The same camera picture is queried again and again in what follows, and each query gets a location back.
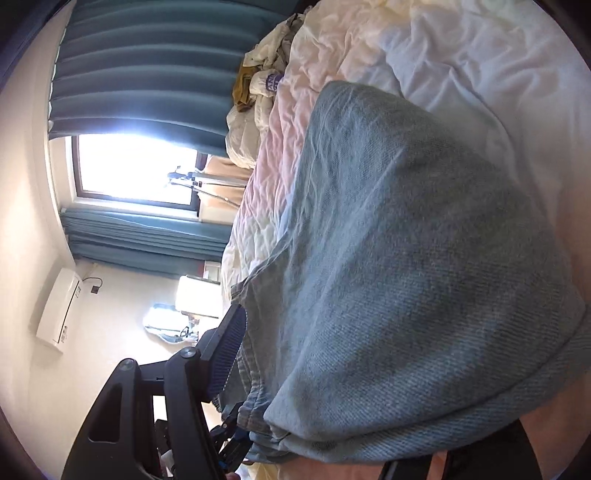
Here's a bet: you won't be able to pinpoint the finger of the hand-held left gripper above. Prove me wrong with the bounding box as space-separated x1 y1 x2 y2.
210 401 254 478

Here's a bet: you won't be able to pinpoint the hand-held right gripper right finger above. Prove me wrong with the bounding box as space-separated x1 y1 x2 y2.
379 406 543 480

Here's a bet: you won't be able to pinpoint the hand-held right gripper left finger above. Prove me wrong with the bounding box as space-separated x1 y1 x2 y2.
60 303 249 480

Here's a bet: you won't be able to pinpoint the blue denim jeans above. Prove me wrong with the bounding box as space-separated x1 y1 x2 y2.
217 80 591 467

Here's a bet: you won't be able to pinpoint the pile of cream clothes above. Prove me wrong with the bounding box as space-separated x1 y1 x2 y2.
225 13 308 169

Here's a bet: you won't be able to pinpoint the blue curtain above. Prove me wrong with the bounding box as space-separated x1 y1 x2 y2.
61 208 234 278
48 0 296 141

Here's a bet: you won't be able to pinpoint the white air conditioner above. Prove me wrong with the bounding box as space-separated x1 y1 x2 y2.
36 268 83 346

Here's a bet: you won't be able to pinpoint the beige hanging garment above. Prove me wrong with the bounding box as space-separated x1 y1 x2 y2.
201 154 254 222

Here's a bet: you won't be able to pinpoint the garment steamer stand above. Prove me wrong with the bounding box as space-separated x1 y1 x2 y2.
166 168 250 206

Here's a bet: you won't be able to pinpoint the window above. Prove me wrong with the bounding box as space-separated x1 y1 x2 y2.
71 134 208 210

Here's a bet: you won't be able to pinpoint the mustard yellow garment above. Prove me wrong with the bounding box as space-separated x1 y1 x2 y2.
232 65 259 112

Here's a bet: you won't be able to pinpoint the white garment with purple print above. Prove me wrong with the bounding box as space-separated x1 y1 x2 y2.
252 69 287 95

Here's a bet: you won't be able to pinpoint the pastel patchwork duvet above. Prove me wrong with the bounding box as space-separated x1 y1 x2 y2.
219 0 591 480

